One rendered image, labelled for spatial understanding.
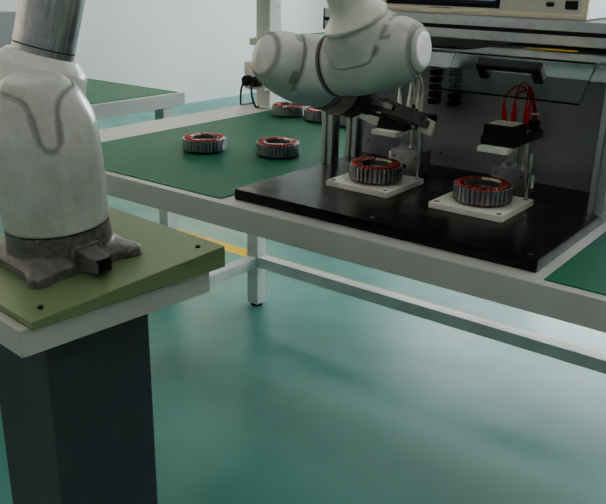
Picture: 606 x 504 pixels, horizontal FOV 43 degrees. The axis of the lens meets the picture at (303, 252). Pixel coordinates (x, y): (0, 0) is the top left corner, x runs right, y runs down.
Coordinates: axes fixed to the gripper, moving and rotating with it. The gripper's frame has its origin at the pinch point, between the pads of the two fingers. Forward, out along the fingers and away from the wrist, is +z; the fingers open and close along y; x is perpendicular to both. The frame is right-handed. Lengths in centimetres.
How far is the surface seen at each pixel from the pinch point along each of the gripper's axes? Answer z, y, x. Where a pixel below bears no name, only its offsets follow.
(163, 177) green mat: -17, 46, 24
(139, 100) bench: 40, 143, 2
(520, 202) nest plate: 10.7, -24.5, 9.1
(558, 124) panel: 25.7, -20.1, -9.8
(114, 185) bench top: -23, 55, 29
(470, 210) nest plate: 0.0, -20.7, 13.6
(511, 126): 6.4, -20.2, -4.1
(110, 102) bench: 29, 143, 7
